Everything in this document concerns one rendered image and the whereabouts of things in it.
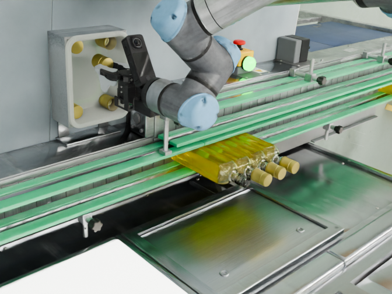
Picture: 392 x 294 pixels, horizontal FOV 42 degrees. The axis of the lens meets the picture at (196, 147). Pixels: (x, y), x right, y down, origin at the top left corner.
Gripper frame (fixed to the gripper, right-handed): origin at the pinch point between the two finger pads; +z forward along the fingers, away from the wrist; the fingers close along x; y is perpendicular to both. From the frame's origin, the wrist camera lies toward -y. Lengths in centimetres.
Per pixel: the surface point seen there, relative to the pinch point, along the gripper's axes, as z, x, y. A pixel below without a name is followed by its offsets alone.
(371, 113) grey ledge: -4, 133, 38
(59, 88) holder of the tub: 4.7, -9.9, 5.7
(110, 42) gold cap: 4.9, 4.7, -3.9
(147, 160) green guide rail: -11.8, 4.2, 22.0
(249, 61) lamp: -1, 52, 5
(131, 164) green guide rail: -11.2, -0.4, 22.0
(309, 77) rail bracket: -12, 69, 10
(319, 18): 59, 178, 10
